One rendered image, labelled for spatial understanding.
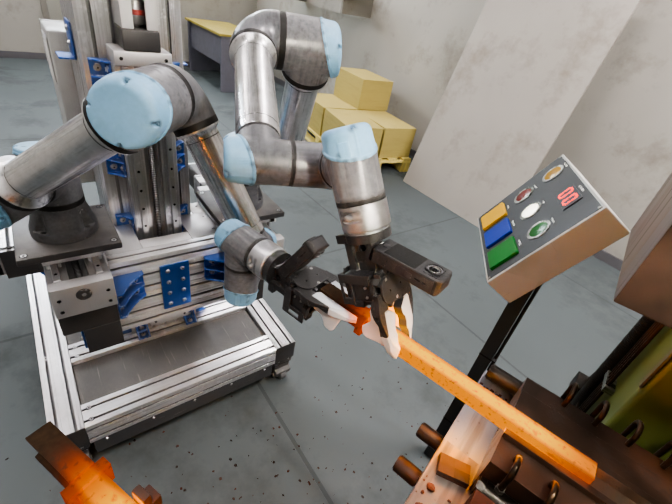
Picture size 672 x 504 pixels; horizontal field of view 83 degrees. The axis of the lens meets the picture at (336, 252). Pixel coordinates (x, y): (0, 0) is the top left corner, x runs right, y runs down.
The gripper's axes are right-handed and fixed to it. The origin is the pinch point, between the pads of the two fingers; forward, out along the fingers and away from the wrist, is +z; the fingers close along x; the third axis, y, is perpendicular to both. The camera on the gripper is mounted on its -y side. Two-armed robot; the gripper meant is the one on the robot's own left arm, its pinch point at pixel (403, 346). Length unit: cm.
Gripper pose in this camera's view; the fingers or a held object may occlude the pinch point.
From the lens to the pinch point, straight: 65.0
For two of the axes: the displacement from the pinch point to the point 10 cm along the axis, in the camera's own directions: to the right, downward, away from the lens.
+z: 2.3, 9.4, 2.6
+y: -7.5, 0.0, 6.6
